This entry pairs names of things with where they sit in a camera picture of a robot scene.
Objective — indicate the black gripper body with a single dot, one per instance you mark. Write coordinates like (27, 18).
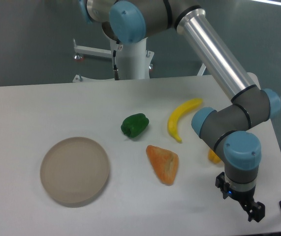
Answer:
(241, 192)

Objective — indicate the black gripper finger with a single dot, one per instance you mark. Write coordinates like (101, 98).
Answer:
(255, 210)

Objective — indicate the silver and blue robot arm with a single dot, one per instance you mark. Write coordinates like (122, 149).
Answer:
(128, 23)

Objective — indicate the green bell pepper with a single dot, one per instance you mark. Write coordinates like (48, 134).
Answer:
(134, 125)

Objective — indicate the small yellow orange fruit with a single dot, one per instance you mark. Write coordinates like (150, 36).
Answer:
(213, 157)

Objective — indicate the orange bread slice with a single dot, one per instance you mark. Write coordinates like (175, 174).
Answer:
(164, 162)

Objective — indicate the yellow banana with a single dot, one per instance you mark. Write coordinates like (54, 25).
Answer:
(178, 113)

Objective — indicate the beige round plate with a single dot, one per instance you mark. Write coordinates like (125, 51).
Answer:
(75, 171)

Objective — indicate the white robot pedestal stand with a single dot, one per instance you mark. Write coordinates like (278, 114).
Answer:
(129, 62)

